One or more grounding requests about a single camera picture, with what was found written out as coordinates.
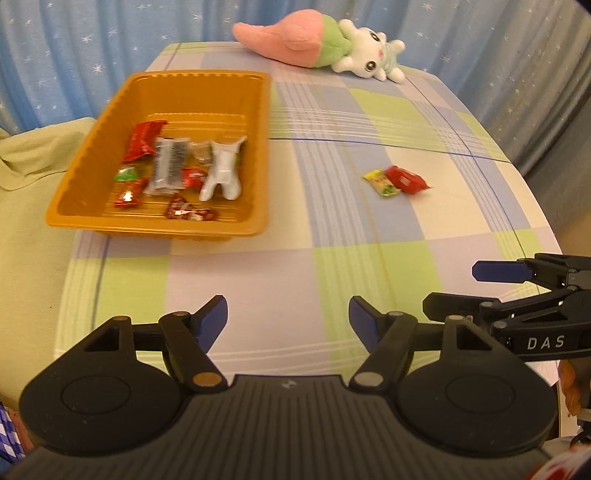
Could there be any small red foil candy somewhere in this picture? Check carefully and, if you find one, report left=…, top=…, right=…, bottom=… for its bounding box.
left=385, top=165, right=430, bottom=195

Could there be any yellow green candy packet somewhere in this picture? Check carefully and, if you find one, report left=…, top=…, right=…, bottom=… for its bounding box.
left=363, top=169, right=401, bottom=198

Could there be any silver bone-shaped snack pouch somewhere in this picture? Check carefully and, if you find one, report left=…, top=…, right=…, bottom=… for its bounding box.
left=199, top=136, right=247, bottom=202

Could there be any green candy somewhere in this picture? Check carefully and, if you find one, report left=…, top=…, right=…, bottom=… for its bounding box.
left=114, top=164, right=143, bottom=183

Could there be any grey dark snack packet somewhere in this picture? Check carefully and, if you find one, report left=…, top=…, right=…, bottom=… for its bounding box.
left=145, top=137, right=191, bottom=195

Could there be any orange plastic tray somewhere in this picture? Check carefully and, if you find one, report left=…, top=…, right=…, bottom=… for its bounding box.
left=46, top=70, right=270, bottom=240

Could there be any clear candy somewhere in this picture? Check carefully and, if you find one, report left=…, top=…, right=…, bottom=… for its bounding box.
left=190, top=140, right=213, bottom=167

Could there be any large red candy packet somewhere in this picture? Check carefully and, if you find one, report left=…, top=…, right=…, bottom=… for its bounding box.
left=122, top=120, right=167, bottom=163

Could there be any person's right hand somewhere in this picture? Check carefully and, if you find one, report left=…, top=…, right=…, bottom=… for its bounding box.
left=557, top=359, right=591, bottom=446

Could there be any plaid tablecloth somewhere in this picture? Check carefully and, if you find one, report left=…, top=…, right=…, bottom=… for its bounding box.
left=55, top=42, right=559, bottom=376

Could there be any blue star curtain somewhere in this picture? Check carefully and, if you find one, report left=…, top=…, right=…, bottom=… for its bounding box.
left=1, top=0, right=590, bottom=172

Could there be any light green sofa cover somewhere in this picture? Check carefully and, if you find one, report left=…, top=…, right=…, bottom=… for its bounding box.
left=1, top=117, right=95, bottom=407

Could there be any rabbit carrot plush toy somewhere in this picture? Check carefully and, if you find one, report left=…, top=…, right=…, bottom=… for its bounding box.
left=232, top=9, right=406, bottom=84

